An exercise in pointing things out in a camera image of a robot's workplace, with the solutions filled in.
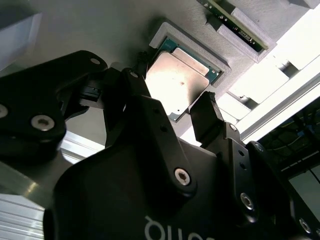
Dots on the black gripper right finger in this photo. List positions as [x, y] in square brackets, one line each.
[250, 175]

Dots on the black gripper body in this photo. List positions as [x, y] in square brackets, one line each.
[112, 200]

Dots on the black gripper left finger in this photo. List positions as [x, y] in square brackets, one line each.
[37, 100]

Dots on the silver CPU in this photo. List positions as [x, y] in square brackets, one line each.
[175, 82]

